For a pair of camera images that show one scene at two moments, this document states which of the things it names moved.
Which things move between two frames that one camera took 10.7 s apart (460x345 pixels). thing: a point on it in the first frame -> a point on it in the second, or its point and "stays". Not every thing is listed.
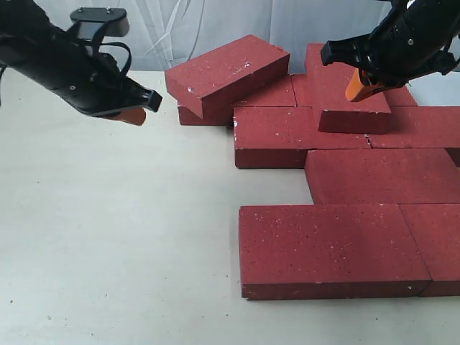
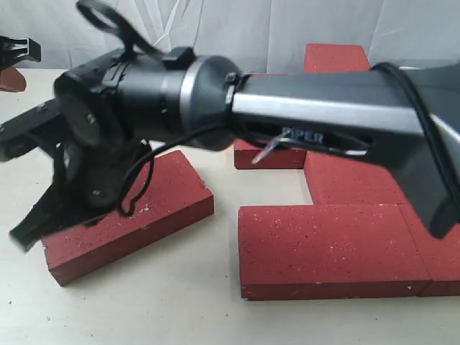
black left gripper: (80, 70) -> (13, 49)
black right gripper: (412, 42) -> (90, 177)
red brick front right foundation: (435, 228) stays
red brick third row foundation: (382, 176) stays
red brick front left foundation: (311, 251) stays
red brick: (226, 72) -> (177, 196)
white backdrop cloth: (165, 32) stays
